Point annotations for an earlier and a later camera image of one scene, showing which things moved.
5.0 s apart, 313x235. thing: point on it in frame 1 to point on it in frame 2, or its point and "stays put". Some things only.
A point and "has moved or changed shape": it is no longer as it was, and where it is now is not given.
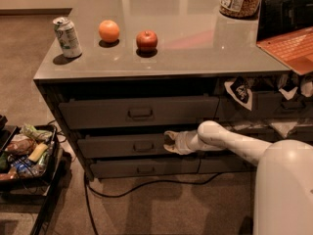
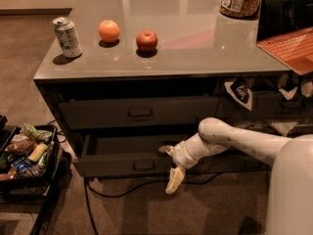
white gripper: (183, 143) to (180, 155)
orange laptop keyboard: (293, 49) stays put
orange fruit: (109, 30) stays put
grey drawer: (121, 144) has moved or changed shape
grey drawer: (265, 105) stays put
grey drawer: (113, 112) stays put
